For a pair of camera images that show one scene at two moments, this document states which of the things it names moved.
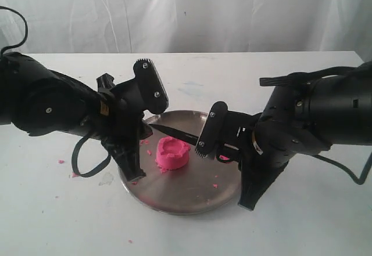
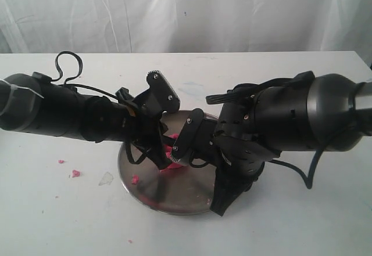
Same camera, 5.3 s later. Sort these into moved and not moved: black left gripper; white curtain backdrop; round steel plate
Moved: black left gripper
Not moved: white curtain backdrop; round steel plate
